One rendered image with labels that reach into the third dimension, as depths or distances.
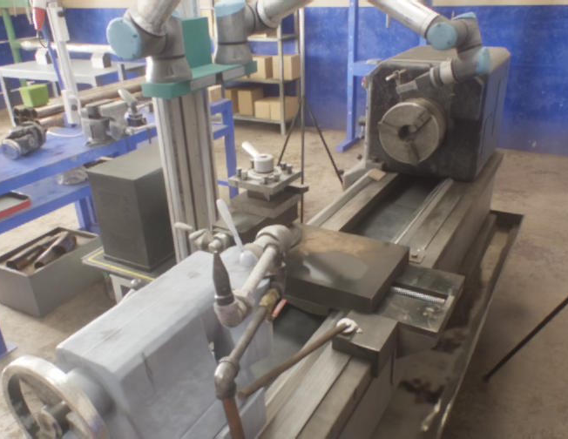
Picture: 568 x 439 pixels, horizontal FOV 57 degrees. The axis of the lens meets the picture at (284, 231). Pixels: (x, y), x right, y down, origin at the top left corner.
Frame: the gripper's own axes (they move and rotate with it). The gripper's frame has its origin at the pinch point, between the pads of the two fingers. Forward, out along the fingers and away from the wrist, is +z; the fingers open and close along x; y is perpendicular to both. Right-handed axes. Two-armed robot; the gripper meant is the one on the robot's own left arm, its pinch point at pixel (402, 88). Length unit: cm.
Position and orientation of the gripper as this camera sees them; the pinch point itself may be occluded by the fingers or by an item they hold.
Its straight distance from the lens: 222.2
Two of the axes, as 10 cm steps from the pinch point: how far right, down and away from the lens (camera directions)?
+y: -3.5, -9.0, -2.4
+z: -7.6, 1.3, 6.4
